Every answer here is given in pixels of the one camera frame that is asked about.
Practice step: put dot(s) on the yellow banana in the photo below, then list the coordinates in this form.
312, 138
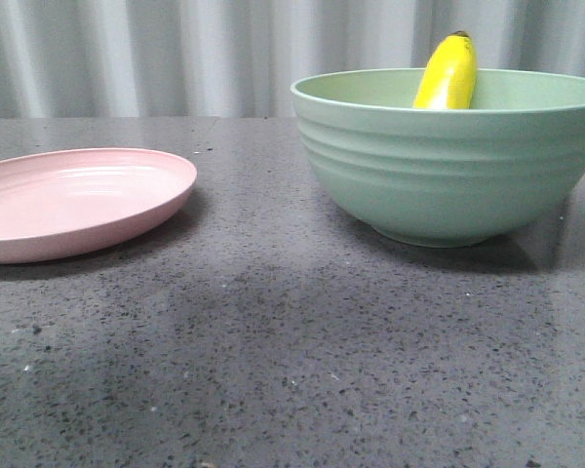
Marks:
449, 78

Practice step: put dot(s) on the green ribbed bowl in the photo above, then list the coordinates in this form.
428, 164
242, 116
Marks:
443, 178

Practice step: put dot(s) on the pink plate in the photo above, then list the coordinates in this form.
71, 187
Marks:
69, 202

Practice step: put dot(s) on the white pleated curtain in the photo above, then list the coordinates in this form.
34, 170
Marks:
239, 58

